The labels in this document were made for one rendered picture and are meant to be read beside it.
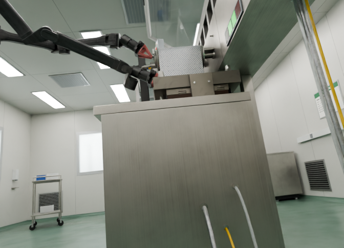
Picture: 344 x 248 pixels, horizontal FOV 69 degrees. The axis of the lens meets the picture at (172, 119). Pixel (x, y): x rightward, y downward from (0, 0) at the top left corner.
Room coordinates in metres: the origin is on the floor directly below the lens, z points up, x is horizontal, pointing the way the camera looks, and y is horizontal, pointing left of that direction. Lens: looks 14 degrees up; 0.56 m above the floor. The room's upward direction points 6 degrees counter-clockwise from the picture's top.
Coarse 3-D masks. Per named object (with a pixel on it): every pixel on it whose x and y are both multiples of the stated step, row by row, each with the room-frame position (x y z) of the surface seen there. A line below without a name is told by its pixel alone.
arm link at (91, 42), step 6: (102, 36) 1.28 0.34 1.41; (108, 36) 1.28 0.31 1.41; (114, 36) 1.26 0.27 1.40; (84, 42) 1.33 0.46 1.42; (90, 42) 1.31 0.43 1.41; (96, 42) 1.30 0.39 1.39; (102, 42) 1.29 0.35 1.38; (108, 42) 1.28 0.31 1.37; (114, 42) 1.27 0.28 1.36; (60, 54) 1.44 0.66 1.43; (66, 54) 1.44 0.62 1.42
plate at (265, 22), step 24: (264, 0) 0.76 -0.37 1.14; (288, 0) 0.78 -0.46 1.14; (312, 0) 0.79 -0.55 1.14; (216, 24) 1.19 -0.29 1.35; (240, 24) 0.89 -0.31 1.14; (264, 24) 0.91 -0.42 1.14; (288, 24) 0.93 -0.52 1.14; (216, 48) 1.27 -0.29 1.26; (240, 48) 1.09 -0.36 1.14; (264, 48) 1.11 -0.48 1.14; (240, 72) 1.37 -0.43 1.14
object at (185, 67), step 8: (160, 64) 1.26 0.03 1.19; (168, 64) 1.26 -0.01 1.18; (176, 64) 1.26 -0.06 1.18; (184, 64) 1.27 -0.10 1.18; (192, 64) 1.27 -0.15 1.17; (200, 64) 1.27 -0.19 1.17; (168, 72) 1.26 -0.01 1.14; (176, 72) 1.26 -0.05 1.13; (184, 72) 1.26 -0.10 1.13; (192, 72) 1.27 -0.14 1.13; (200, 72) 1.27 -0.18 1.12
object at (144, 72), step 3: (141, 72) 1.23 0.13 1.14; (144, 72) 1.23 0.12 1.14; (147, 72) 1.23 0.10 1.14; (150, 72) 1.21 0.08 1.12; (141, 75) 1.23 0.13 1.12; (144, 75) 1.23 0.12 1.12; (147, 75) 1.23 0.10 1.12; (150, 75) 1.23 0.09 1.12; (138, 78) 1.26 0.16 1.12; (141, 78) 1.24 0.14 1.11; (144, 78) 1.24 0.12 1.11; (147, 78) 1.21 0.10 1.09; (150, 78) 1.25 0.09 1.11; (147, 81) 1.23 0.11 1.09; (147, 84) 1.28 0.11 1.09
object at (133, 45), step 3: (132, 39) 1.27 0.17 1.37; (132, 42) 1.27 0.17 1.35; (135, 42) 1.27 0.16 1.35; (138, 42) 1.25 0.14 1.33; (141, 42) 1.26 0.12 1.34; (129, 45) 1.27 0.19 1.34; (132, 45) 1.27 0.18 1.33; (135, 45) 1.27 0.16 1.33; (138, 45) 1.26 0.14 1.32; (129, 48) 1.29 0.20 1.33; (132, 48) 1.28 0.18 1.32; (135, 48) 1.25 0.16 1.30; (138, 48) 1.29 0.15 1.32; (135, 51) 1.29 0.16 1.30
